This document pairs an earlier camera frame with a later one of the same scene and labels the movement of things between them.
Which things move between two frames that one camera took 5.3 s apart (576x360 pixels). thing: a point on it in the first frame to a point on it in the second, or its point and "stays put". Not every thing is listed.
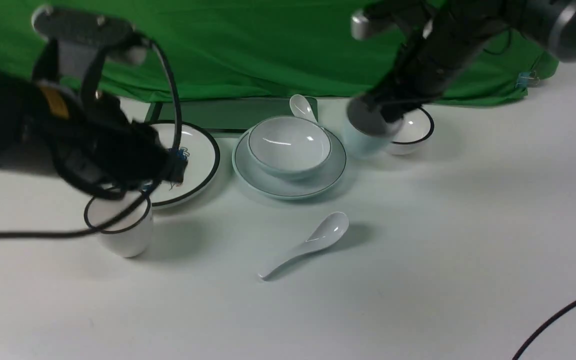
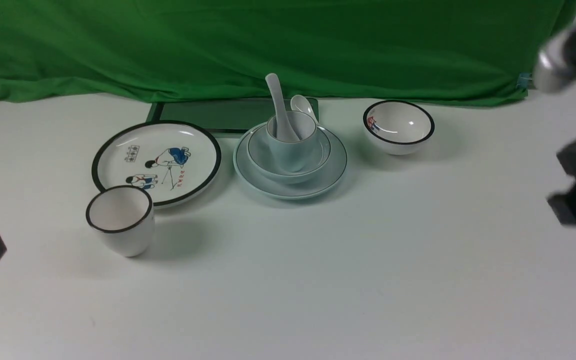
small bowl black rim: x=416 y=125 stays put
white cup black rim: x=130 y=236 stays put
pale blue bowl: x=289 y=147 stays put
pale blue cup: x=364 y=146 to x=292 y=156
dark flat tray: x=223 y=114 stays put
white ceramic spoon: x=330 y=232 to x=285 y=131
